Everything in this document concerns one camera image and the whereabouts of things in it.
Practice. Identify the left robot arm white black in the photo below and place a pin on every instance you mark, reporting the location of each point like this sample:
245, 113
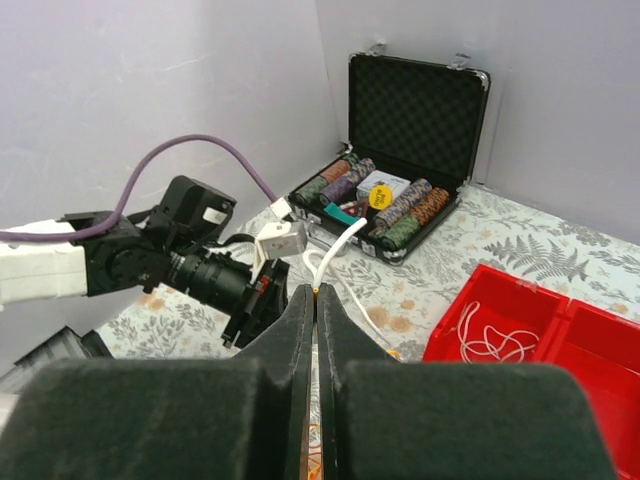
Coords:
175, 243

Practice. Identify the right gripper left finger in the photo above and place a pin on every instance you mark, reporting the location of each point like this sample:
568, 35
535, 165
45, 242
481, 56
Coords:
245, 417

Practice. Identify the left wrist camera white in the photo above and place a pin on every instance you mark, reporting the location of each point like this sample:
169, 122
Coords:
277, 240

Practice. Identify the yellow round chip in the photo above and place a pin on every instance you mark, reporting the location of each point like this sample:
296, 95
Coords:
380, 197

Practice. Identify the floral table mat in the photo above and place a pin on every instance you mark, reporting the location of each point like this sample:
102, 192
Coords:
400, 306

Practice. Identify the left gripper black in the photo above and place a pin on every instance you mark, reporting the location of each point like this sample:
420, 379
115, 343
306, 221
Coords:
226, 285

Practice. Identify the black poker chip case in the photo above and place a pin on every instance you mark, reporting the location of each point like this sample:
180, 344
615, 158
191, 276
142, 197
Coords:
414, 119

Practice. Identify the red three-compartment tray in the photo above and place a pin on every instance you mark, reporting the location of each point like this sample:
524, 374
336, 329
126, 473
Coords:
530, 323

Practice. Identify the white card deck box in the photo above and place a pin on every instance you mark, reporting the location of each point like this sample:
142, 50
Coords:
396, 184

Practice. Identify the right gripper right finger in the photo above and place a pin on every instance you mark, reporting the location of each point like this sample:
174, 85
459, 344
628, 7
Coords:
384, 419

